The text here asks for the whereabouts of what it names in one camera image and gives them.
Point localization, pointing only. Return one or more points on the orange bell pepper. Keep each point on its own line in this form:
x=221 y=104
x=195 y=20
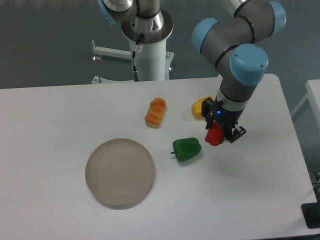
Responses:
x=155 y=113

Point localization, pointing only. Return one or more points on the green bell pepper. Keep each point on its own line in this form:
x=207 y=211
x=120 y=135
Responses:
x=185 y=149

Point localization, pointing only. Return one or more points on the white side table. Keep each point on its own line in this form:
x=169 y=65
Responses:
x=310 y=99

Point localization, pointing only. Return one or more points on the yellow bell pepper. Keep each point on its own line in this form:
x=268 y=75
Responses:
x=196 y=108

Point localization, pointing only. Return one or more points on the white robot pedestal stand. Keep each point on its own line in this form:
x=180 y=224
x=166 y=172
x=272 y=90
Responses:
x=147 y=37

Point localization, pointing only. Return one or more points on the black socket box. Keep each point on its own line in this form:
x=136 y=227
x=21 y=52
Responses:
x=311 y=214

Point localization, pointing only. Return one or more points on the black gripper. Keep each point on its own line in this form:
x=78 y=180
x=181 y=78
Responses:
x=227 y=119

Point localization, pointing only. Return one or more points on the beige round plate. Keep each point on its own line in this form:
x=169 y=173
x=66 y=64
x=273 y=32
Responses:
x=120 y=173

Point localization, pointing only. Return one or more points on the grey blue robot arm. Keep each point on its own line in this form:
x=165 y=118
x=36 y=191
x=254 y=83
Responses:
x=230 y=48

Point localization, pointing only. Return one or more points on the red bell pepper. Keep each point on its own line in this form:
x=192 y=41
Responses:
x=214 y=134

